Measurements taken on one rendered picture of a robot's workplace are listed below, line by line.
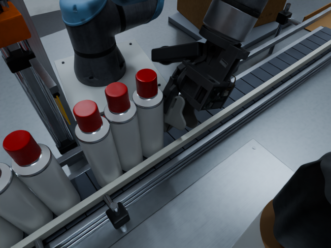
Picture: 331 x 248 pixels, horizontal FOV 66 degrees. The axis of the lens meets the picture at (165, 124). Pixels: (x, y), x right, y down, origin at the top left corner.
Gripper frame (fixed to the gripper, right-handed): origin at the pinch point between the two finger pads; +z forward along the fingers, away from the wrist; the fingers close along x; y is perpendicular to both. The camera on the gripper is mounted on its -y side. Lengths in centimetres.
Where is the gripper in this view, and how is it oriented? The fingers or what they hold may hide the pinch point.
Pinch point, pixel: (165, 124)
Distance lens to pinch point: 51.7
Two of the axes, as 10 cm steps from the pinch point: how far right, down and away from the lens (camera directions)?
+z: -3.9, 7.8, 4.8
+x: 6.8, -1.0, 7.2
